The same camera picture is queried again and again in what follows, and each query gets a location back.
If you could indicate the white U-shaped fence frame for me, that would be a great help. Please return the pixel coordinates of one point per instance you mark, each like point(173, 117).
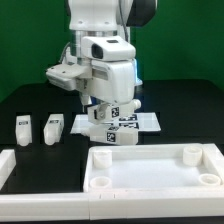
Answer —
point(114, 204)

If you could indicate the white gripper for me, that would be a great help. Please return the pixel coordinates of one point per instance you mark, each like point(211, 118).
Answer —
point(111, 82)

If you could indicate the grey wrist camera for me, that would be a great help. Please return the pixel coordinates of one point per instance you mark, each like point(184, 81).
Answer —
point(112, 48)

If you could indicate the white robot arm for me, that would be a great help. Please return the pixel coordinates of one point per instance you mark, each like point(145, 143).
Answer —
point(103, 18)

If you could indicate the white marker base sheet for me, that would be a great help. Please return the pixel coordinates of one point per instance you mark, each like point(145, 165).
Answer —
point(144, 122)

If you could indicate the white desk tabletop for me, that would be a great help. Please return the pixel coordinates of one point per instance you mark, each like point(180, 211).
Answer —
point(145, 167)

